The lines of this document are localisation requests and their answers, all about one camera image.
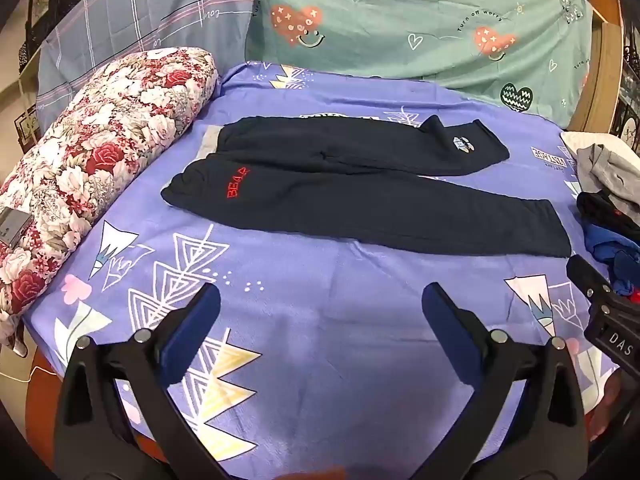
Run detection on purple printed bed sheet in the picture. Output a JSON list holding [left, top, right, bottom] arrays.
[[22, 60, 626, 480]]

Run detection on floral bolster pillow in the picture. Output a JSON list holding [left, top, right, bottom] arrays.
[[0, 46, 221, 358]]

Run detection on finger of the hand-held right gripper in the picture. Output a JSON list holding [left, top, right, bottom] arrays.
[[566, 255, 613, 302]]

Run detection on red wooden bed frame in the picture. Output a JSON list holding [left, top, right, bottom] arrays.
[[0, 347, 168, 466]]

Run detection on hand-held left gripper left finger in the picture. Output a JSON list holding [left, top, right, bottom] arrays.
[[54, 282, 231, 480]]

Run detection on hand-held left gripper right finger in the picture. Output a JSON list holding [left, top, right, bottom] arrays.
[[421, 282, 587, 480]]

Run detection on grey garment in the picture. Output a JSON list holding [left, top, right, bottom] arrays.
[[575, 142, 640, 226]]

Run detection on wooden bed headboard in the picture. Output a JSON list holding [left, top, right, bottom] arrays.
[[565, 0, 626, 133]]

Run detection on black garment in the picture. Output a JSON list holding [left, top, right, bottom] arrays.
[[576, 191, 640, 247]]

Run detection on blue garment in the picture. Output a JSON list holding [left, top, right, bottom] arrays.
[[585, 222, 640, 297]]

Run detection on grey-blue plaid cloth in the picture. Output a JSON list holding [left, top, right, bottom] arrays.
[[35, 0, 261, 121]]

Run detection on dark carved wooden panel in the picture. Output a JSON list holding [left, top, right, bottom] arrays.
[[15, 0, 68, 61]]

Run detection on dark navy pants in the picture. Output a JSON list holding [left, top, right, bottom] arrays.
[[160, 114, 572, 259]]

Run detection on dark decorated cabinet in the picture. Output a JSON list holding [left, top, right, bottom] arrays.
[[620, 25, 640, 153]]

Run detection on green heart printed sheet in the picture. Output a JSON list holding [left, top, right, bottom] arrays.
[[244, 0, 596, 128]]

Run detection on small grey device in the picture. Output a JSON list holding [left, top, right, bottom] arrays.
[[0, 208, 32, 246]]

